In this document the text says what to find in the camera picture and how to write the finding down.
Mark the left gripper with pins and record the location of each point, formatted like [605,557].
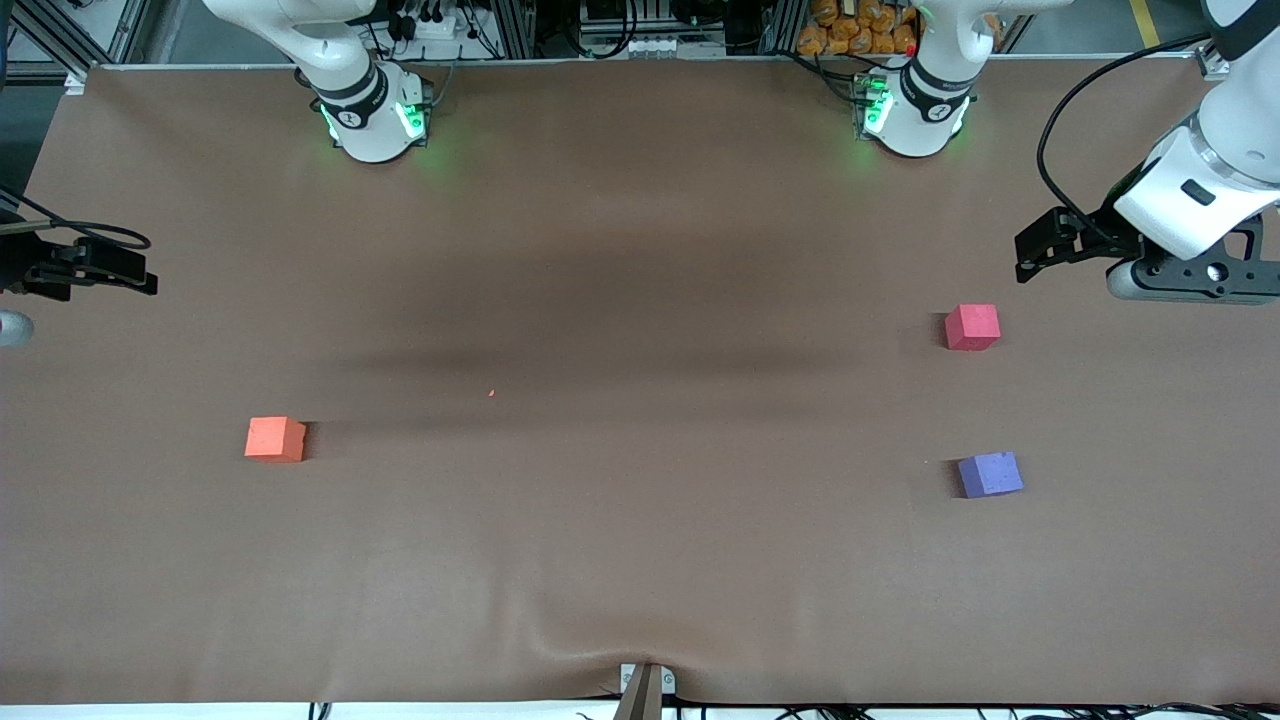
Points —
[1100,233]

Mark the orange foam block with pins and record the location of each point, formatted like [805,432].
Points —
[274,439]

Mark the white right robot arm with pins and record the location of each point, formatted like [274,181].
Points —
[365,110]

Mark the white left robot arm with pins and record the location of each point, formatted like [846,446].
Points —
[925,110]

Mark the red foam block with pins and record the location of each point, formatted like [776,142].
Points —
[972,327]

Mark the purple foam block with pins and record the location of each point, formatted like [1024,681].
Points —
[990,475]

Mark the bag of orange items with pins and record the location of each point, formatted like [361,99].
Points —
[860,30]

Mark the white power strip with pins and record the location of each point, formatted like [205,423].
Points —
[440,25]

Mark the white terminal block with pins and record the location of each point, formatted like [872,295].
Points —
[650,46]

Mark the brown table cloth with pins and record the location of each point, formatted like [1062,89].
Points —
[640,560]

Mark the metal table clamp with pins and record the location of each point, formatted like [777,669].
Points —
[645,690]

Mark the white corner bracket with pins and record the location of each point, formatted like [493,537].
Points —
[76,83]

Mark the aluminium frame strut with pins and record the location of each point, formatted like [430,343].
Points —
[60,35]

